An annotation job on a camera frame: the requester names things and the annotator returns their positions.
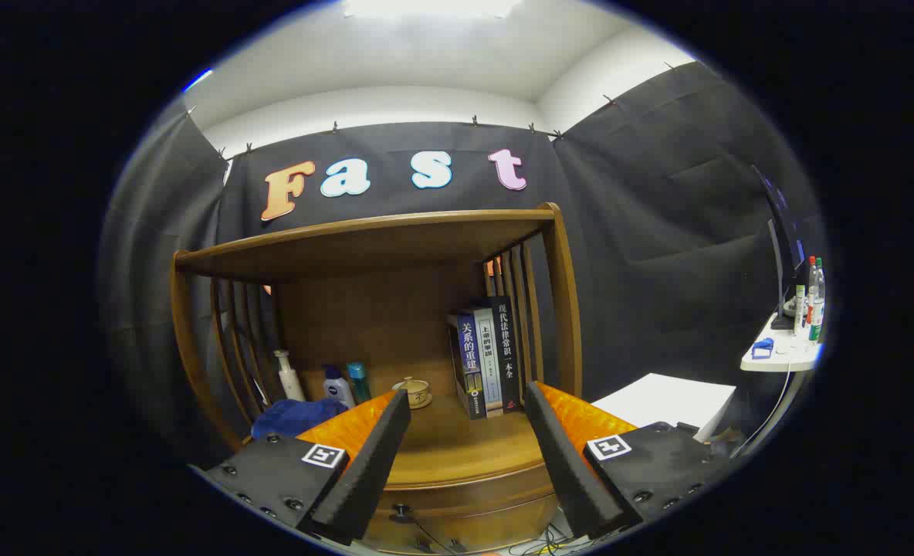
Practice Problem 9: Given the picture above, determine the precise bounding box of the white lotion bottle blue cap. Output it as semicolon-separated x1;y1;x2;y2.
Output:
323;365;356;409

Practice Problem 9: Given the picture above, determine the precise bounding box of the yellow lidded tea cup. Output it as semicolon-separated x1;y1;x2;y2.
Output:
393;376;432;403

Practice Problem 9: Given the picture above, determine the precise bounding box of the blue towel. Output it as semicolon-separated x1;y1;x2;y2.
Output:
251;398;350;441

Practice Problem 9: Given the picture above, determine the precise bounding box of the wooden countertop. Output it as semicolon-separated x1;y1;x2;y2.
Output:
268;369;550;489

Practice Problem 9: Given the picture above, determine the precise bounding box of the wooden cabinet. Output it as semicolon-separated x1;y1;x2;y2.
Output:
170;202;584;553

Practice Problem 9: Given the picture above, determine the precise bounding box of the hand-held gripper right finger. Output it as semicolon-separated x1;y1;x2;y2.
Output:
523;381;736;541

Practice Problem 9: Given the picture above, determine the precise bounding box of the wooden drawer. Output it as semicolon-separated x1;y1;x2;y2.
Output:
364;463;562;553

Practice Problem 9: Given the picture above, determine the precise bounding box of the blue spine book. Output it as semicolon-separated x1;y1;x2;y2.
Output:
447;310;489;420

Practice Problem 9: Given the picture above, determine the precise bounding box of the white pump bottle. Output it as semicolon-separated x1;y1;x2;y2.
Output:
273;349;306;402

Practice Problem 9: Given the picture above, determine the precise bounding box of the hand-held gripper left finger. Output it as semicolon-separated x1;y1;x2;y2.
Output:
198;388;413;547

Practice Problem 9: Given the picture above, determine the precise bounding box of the white cable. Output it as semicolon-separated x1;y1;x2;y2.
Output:
727;369;794;460

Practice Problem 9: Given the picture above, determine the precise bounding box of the clear blue bottle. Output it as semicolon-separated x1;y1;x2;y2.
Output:
347;362;372;405

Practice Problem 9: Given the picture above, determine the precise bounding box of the white desk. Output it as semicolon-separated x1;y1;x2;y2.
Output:
740;313;824;373

